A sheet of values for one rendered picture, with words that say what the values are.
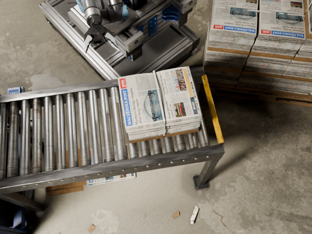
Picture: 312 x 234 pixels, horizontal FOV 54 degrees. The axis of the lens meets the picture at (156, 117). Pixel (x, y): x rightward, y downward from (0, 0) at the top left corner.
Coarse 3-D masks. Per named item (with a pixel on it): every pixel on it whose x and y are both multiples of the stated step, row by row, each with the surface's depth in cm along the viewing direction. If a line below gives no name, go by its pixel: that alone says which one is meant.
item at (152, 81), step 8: (152, 80) 155; (160, 80) 155; (152, 88) 154; (160, 88) 153; (160, 96) 152; (160, 112) 148; (168, 112) 148; (160, 120) 146; (168, 120) 146; (160, 128) 154; (168, 128) 156
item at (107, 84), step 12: (192, 72) 184; (84, 84) 182; (96, 84) 181; (108, 84) 181; (0, 96) 179; (12, 96) 179; (24, 96) 179; (36, 96) 179; (48, 96) 179; (108, 96) 190
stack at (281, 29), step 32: (224, 0) 203; (256, 0) 202; (288, 0) 202; (224, 32) 195; (256, 32) 200; (288, 32) 191; (224, 64) 226; (256, 64) 218; (288, 64) 213; (256, 96) 264; (288, 96) 253
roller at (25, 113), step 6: (24, 102) 177; (30, 102) 180; (24, 108) 176; (30, 108) 179; (24, 114) 174; (30, 114) 177; (24, 120) 173; (30, 120) 176; (24, 126) 171; (24, 132) 170; (24, 138) 168; (24, 144) 167; (24, 150) 165; (24, 156) 164; (24, 162) 163; (24, 168) 161; (24, 174) 160
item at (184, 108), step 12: (168, 72) 157; (180, 72) 156; (168, 84) 154; (180, 84) 154; (192, 84) 154; (168, 96) 151; (180, 96) 151; (192, 96) 151; (168, 108) 149; (180, 108) 149; (192, 108) 148; (180, 120) 148; (192, 120) 151
